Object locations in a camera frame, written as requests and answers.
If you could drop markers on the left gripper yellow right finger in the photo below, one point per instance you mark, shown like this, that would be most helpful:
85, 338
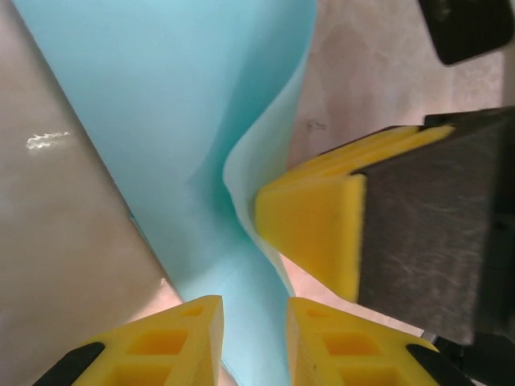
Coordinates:
354, 362

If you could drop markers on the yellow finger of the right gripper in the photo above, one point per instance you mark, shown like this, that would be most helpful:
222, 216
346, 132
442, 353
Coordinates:
422, 241

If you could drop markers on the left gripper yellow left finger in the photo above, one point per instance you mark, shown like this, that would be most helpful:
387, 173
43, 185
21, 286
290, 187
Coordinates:
161, 354

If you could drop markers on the light blue cloth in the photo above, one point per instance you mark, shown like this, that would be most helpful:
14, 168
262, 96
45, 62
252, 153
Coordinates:
161, 100

